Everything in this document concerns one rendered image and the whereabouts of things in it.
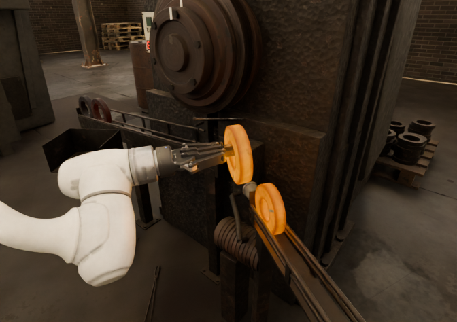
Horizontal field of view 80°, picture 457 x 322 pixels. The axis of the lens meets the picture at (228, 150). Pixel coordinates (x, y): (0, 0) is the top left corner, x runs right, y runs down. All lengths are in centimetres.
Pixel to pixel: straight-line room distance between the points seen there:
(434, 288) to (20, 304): 202
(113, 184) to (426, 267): 170
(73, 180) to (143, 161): 15
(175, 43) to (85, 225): 64
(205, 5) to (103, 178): 61
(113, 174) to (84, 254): 17
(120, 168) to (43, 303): 118
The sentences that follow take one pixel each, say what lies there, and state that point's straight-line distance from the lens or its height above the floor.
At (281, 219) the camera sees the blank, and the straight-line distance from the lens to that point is 80.
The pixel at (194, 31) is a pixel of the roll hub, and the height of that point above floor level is 119.
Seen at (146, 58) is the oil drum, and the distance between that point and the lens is 391.
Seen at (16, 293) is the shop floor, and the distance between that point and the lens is 185.
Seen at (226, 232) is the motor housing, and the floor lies 52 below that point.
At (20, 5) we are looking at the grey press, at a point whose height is 129.
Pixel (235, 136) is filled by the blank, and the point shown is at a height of 97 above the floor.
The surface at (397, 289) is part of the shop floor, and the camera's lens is 176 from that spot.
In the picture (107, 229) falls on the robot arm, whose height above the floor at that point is 88.
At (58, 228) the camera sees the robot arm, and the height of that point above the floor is 90.
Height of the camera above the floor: 124
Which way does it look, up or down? 27 degrees down
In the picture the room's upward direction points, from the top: straight up
